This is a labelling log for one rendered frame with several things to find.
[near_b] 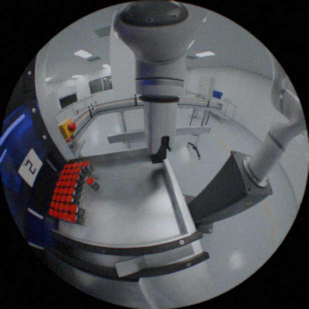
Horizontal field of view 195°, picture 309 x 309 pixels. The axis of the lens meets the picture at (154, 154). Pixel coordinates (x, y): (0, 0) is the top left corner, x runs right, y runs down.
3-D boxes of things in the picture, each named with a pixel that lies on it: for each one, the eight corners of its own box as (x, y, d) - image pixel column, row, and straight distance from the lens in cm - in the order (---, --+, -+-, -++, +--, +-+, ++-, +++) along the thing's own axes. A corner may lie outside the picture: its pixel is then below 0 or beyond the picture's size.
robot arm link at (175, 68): (191, 81, 13) (180, 82, 22) (190, 10, 19) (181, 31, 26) (125, 79, 14) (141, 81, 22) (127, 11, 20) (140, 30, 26)
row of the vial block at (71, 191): (74, 223, 30) (62, 219, 27) (85, 170, 36) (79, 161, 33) (80, 225, 29) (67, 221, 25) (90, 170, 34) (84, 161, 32)
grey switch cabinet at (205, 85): (204, 107, 673) (209, 76, 670) (194, 102, 765) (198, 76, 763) (209, 107, 702) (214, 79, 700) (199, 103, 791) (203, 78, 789)
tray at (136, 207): (58, 232, 36) (50, 228, 34) (75, 164, 42) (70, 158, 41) (185, 234, 23) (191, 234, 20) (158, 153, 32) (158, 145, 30)
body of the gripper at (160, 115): (137, 90, 22) (140, 132, 25) (140, 94, 12) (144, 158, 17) (169, 90, 24) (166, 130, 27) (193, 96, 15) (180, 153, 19)
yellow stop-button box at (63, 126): (59, 141, 51) (52, 128, 50) (66, 133, 56) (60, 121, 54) (69, 138, 46) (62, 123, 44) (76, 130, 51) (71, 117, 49)
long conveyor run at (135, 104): (76, 122, 124) (72, 110, 121) (82, 117, 136) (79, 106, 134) (218, 111, 156) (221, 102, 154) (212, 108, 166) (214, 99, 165)
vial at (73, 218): (80, 225, 29) (68, 221, 25) (81, 217, 29) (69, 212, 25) (87, 226, 27) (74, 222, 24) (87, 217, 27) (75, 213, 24)
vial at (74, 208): (81, 217, 29) (69, 212, 25) (82, 209, 29) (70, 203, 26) (87, 217, 27) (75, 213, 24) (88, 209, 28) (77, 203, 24)
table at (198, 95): (191, 121, 329) (196, 94, 311) (179, 112, 405) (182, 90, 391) (210, 121, 389) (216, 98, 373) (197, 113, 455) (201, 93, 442)
